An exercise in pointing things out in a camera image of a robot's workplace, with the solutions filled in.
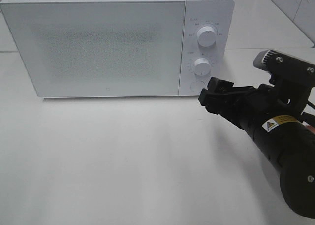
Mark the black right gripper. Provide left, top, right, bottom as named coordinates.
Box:
left=198, top=77, right=308, bottom=141

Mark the round white door release button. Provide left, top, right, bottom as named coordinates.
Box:
left=190, top=81, right=205, bottom=94

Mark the white microwave door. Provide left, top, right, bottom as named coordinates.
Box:
left=1, top=1, right=185, bottom=98

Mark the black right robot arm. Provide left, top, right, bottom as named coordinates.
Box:
left=198, top=77, right=315, bottom=218

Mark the lower white microwave knob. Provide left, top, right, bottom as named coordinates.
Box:
left=193, top=58, right=212, bottom=76

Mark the white microwave knob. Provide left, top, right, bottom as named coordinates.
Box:
left=197, top=25, right=217, bottom=47
left=193, top=58, right=212, bottom=76

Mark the upper white microwave knob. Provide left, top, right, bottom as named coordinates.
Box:
left=197, top=25, right=217, bottom=47

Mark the white microwave oven body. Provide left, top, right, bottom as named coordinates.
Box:
left=0, top=0, right=235, bottom=98

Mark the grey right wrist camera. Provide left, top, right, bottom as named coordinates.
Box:
left=253, top=49, right=315, bottom=76

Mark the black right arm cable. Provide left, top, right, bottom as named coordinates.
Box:
left=301, top=101, right=315, bottom=125

